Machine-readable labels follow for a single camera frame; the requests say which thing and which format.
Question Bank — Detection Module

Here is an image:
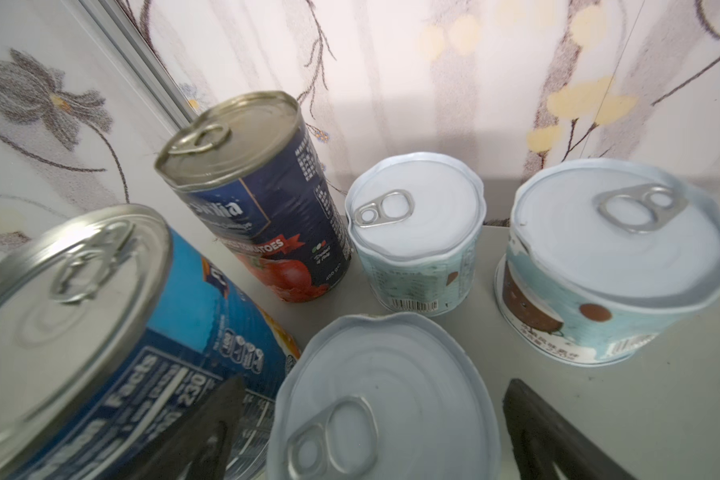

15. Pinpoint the light blue label can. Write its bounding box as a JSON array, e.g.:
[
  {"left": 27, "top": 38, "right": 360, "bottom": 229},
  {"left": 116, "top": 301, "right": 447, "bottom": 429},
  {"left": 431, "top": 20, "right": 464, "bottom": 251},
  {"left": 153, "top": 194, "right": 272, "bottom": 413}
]
[{"left": 345, "top": 152, "right": 487, "bottom": 317}]

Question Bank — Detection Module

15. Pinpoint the grey metal cabinet box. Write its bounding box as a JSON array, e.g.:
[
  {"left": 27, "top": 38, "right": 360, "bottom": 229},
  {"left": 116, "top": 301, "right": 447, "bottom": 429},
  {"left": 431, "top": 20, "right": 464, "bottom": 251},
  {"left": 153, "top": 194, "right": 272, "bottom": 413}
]
[{"left": 439, "top": 227, "right": 720, "bottom": 479}]

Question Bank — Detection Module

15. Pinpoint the green label can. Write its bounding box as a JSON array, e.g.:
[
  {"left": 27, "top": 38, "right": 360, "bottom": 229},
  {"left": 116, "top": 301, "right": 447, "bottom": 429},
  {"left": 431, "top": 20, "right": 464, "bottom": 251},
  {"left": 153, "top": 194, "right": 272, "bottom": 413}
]
[{"left": 266, "top": 312, "right": 501, "bottom": 479}]

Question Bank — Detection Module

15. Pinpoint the dark blue tomato can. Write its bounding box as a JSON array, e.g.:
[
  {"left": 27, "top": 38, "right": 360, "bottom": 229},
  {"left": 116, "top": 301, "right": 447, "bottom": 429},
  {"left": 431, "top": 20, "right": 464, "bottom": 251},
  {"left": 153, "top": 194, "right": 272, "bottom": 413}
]
[{"left": 154, "top": 91, "right": 351, "bottom": 303}]

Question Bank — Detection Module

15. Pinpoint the pale blue label can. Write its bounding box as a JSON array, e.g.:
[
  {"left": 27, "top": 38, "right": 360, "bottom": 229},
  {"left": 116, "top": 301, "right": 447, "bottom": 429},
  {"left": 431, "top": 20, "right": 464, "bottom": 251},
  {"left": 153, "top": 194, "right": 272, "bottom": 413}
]
[{"left": 494, "top": 158, "right": 720, "bottom": 367}]

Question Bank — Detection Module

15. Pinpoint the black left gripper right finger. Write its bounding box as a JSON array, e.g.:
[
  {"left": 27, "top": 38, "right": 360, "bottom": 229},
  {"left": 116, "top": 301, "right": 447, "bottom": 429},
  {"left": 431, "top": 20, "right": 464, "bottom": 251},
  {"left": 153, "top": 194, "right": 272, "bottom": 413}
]
[{"left": 503, "top": 378, "right": 633, "bottom": 479}]

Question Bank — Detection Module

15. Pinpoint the aluminium corner frame left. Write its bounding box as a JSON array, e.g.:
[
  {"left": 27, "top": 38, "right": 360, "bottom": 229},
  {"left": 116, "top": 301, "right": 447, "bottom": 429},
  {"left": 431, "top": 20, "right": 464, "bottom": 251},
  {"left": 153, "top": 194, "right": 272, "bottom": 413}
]
[{"left": 75, "top": 0, "right": 197, "bottom": 129}]

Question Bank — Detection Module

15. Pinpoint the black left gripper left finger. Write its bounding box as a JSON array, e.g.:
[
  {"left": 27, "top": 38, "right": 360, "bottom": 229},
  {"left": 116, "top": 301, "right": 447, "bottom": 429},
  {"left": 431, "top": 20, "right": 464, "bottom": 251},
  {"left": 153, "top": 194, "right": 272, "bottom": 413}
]
[{"left": 110, "top": 375, "right": 246, "bottom": 479}]

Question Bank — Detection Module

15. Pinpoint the blue nutrition label can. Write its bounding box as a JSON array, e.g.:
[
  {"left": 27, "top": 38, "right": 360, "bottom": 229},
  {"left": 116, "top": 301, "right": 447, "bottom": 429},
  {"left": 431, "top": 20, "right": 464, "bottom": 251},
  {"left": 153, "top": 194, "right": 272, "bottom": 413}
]
[{"left": 0, "top": 204, "right": 300, "bottom": 479}]

